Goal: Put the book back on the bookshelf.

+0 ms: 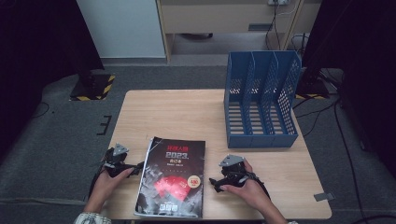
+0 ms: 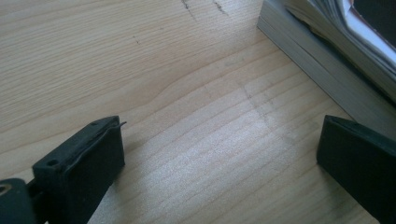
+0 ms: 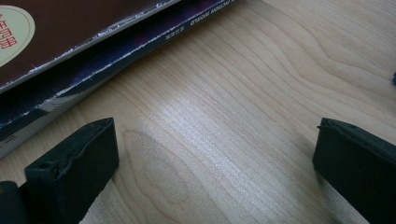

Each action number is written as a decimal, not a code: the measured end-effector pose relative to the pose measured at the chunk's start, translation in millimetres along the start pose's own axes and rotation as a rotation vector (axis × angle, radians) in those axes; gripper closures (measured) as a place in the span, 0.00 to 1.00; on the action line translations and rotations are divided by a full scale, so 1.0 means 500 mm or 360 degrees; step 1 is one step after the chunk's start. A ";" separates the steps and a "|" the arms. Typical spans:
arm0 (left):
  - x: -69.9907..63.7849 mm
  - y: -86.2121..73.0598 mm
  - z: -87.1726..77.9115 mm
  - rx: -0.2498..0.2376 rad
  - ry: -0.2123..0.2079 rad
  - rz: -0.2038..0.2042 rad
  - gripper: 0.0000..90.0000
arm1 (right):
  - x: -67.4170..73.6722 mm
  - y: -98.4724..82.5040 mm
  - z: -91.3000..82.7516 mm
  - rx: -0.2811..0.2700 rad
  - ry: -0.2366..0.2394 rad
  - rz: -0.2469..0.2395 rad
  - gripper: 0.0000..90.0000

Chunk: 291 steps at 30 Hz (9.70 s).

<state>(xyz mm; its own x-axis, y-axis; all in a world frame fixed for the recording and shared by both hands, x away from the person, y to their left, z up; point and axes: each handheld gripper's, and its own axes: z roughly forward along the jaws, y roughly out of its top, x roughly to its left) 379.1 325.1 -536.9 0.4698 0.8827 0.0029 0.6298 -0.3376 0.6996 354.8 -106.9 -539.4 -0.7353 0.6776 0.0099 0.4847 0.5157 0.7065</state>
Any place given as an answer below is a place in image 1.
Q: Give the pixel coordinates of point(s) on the person's left hand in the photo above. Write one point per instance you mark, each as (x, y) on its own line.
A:
(102, 189)

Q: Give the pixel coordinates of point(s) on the black curtain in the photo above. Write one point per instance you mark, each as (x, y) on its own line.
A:
(31, 46)
(367, 62)

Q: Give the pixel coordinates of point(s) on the white cabinet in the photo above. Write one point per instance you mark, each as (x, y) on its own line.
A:
(121, 28)

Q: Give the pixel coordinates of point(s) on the blue file rack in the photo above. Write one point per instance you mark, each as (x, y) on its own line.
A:
(261, 140)

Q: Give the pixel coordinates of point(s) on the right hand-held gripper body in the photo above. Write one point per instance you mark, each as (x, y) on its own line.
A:
(235, 172)

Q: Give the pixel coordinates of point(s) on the white power strip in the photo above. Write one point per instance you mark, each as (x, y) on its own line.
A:
(277, 2)

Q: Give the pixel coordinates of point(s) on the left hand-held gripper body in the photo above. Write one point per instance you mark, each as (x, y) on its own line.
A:
(116, 161)

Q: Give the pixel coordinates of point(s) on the grey tape strip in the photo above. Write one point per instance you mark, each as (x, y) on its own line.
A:
(323, 196)

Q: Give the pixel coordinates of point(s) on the black and red magazine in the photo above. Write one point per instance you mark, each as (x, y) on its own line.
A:
(174, 174)

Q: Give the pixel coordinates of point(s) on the black stand base striped edge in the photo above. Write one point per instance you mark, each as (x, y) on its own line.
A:
(313, 88)
(93, 88)

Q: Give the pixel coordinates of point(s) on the person's right hand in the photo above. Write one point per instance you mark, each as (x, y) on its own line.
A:
(252, 193)

